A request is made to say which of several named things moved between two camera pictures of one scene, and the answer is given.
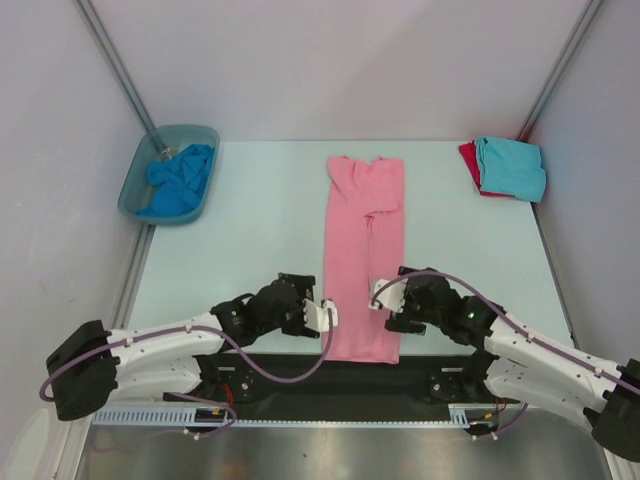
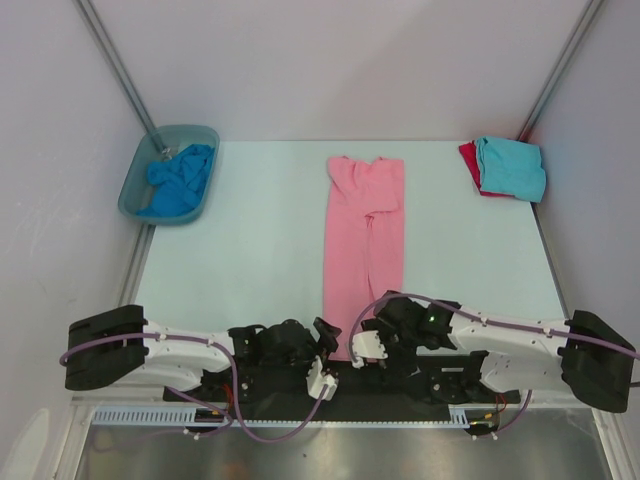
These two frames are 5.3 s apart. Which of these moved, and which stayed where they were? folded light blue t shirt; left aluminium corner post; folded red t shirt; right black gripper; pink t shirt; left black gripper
Moved: right black gripper; left black gripper
Stayed: left aluminium corner post; folded red t shirt; pink t shirt; folded light blue t shirt
